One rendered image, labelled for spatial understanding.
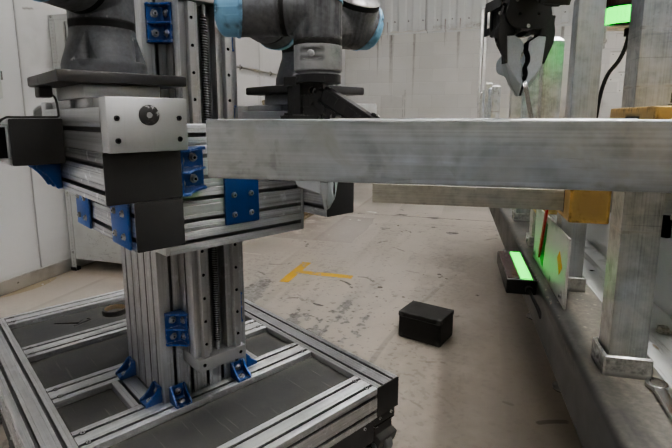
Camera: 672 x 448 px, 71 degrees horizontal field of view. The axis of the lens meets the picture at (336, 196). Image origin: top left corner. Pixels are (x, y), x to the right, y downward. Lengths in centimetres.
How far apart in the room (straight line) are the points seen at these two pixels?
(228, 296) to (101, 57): 65
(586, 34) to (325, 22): 37
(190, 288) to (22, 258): 209
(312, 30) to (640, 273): 52
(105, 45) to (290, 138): 77
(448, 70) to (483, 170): 849
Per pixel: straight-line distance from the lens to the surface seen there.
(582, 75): 78
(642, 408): 55
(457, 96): 867
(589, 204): 72
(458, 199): 73
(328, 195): 75
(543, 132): 22
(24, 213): 322
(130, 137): 85
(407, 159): 22
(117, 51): 98
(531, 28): 81
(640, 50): 54
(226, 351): 132
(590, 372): 59
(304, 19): 74
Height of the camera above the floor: 96
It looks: 9 degrees down
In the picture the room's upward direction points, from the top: straight up
